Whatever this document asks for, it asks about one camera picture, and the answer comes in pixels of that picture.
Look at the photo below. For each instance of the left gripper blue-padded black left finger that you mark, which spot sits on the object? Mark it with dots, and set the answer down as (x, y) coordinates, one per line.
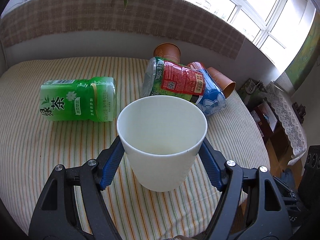
(56, 215)

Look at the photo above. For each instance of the green shopping bag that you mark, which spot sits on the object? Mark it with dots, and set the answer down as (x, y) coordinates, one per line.
(250, 90)

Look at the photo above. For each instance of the brown paper cup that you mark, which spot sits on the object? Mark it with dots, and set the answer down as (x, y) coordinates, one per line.
(225, 84)
(168, 51)

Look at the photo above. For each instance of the white plastic cup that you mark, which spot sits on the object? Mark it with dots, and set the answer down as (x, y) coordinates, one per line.
(161, 136)

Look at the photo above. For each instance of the blue patterned bottle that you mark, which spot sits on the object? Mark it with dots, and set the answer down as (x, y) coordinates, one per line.
(213, 100)

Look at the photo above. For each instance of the white lace cloth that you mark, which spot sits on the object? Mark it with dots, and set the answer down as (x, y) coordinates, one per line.
(282, 105)

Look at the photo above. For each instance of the green tea bottle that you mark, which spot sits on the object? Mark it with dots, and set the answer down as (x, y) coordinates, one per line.
(79, 100)

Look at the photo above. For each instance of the plaid brown blanket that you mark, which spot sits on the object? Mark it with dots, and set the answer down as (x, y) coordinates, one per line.
(173, 19)

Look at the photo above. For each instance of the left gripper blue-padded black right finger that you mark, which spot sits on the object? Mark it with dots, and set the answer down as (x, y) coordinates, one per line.
(266, 216)

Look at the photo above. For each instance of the red-labelled green bottle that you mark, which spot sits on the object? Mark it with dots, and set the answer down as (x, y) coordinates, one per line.
(166, 77)

